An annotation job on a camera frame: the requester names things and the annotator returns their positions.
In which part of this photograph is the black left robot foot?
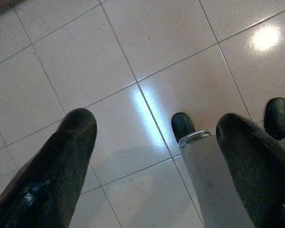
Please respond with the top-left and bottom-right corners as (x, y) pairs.
(171, 113), (196, 141)

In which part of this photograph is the black right robot foot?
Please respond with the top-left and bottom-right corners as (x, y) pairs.
(264, 97), (285, 140)

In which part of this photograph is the grey left robot leg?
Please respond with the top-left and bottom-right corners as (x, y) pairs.
(178, 130), (256, 228)

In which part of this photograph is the black robot foot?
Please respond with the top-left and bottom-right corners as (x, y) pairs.
(264, 97), (285, 140)
(171, 113), (196, 141)

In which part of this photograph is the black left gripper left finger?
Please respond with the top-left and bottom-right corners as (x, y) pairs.
(0, 108), (98, 228)

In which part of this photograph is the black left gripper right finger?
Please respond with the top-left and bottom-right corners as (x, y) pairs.
(215, 113), (285, 228)

